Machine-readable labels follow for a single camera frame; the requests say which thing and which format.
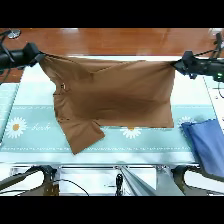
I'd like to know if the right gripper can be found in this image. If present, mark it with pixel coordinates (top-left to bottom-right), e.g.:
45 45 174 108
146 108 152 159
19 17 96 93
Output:
172 50 201 80

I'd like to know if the blue garment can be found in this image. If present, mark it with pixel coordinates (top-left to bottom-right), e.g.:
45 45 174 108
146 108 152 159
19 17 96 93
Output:
181 118 224 178

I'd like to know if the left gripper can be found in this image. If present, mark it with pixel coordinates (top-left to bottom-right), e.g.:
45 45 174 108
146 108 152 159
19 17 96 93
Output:
22 42 46 67

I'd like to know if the brown T-shirt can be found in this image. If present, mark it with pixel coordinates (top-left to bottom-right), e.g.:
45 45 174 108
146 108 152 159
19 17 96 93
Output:
38 54 176 156

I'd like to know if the silver frame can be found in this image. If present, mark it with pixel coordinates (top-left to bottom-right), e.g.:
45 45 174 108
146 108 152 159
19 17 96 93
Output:
0 162 224 197

